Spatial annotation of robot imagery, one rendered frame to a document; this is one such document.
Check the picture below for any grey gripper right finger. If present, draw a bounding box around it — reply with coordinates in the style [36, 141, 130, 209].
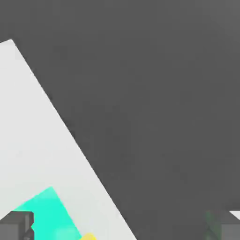
[204, 210, 240, 240]

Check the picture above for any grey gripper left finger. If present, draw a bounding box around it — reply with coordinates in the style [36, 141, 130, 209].
[0, 210, 35, 240]

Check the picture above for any small yellow cube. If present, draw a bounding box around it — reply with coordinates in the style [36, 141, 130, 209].
[78, 232, 98, 240]

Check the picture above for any large turquoise box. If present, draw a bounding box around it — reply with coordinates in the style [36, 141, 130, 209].
[13, 186, 83, 240]

